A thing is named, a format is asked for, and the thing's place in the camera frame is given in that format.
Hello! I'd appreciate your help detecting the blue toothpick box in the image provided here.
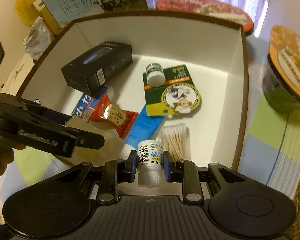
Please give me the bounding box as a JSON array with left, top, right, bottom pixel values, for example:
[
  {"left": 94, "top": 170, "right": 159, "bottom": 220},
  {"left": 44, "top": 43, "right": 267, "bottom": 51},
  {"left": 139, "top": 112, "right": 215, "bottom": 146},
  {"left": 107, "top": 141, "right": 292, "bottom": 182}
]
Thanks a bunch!
[{"left": 71, "top": 86, "right": 108, "bottom": 122}]

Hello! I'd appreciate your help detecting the cotton swab pack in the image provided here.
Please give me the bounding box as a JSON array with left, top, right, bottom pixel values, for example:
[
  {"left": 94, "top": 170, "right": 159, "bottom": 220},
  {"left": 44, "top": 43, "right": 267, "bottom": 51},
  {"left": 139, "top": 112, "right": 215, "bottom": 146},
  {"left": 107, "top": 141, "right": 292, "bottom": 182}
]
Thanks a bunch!
[{"left": 160, "top": 123, "right": 190, "bottom": 161}]

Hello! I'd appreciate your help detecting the red snack packet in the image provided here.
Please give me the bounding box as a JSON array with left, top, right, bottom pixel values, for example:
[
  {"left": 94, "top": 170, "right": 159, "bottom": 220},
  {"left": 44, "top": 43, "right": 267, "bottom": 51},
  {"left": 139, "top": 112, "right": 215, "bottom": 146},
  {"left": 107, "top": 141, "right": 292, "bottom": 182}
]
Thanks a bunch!
[{"left": 89, "top": 94, "right": 139, "bottom": 139}]

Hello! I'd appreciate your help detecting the small white medicine bottle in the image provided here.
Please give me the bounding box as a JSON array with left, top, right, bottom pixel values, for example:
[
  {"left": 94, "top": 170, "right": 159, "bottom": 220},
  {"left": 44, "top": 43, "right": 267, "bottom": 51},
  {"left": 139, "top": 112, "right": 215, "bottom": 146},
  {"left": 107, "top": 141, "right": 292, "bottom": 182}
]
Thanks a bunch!
[{"left": 137, "top": 140, "right": 163, "bottom": 187}]

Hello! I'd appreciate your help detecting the black shaver box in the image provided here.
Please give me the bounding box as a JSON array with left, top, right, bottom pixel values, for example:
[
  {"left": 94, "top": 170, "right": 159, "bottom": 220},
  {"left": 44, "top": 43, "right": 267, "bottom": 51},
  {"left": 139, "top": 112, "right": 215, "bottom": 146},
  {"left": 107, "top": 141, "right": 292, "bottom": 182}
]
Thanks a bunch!
[{"left": 62, "top": 41, "right": 133, "bottom": 96}]

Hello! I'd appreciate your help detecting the blue white cream tube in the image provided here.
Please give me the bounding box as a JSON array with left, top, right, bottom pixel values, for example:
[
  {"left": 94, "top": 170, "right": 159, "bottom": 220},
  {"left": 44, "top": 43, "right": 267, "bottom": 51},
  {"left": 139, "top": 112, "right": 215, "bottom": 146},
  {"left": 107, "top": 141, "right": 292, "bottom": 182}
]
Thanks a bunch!
[{"left": 125, "top": 106, "right": 165, "bottom": 148}]

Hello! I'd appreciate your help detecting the green ointment blister card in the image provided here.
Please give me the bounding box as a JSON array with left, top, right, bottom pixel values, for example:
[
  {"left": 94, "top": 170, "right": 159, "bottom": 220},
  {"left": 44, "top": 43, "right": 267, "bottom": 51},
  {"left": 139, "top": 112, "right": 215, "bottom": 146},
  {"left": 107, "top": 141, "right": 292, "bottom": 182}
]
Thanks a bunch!
[{"left": 142, "top": 63, "right": 201, "bottom": 116}]

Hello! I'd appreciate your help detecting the person left hand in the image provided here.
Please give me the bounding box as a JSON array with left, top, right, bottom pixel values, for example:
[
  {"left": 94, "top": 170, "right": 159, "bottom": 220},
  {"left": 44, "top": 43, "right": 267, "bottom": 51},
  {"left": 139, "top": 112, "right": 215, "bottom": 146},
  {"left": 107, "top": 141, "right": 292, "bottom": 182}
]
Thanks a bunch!
[{"left": 0, "top": 144, "right": 26, "bottom": 177}]

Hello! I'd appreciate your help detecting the white plastic bag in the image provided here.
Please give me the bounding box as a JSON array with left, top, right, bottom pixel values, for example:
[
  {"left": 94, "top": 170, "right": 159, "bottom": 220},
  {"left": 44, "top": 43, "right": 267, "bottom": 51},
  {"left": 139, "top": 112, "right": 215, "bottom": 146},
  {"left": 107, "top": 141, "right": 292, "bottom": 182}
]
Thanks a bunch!
[{"left": 23, "top": 17, "right": 54, "bottom": 61}]

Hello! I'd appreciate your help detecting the large brown cardboard box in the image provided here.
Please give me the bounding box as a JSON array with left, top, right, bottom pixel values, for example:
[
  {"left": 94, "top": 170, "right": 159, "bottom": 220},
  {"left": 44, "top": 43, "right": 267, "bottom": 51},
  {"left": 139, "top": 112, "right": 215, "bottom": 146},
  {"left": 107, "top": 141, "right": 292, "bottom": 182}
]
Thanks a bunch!
[{"left": 17, "top": 10, "right": 249, "bottom": 169}]

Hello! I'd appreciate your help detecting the plaid tablecloth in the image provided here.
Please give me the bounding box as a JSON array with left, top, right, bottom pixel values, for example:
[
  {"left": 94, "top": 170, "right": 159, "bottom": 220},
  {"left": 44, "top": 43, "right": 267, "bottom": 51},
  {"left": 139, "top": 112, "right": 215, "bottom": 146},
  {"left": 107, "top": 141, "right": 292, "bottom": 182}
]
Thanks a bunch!
[{"left": 0, "top": 35, "right": 300, "bottom": 227}]

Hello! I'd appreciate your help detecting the yellow plastic bag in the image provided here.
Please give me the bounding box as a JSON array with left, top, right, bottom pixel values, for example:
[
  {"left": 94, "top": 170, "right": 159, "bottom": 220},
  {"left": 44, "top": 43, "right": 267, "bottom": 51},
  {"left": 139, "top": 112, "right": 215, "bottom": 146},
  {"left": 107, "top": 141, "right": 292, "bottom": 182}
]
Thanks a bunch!
[{"left": 15, "top": 0, "right": 38, "bottom": 27}]

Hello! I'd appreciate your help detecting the green instant noodle bowl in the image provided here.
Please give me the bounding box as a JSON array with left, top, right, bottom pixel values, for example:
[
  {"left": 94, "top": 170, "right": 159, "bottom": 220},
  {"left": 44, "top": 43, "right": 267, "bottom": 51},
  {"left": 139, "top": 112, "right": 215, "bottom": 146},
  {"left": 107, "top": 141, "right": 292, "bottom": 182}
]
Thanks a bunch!
[{"left": 262, "top": 25, "right": 300, "bottom": 113}]

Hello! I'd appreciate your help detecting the red instant rice bowl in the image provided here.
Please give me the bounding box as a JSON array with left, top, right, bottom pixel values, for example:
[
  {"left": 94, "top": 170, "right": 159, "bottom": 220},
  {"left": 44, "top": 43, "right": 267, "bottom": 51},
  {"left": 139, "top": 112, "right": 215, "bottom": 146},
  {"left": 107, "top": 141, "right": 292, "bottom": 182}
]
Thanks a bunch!
[{"left": 156, "top": 0, "right": 254, "bottom": 36}]

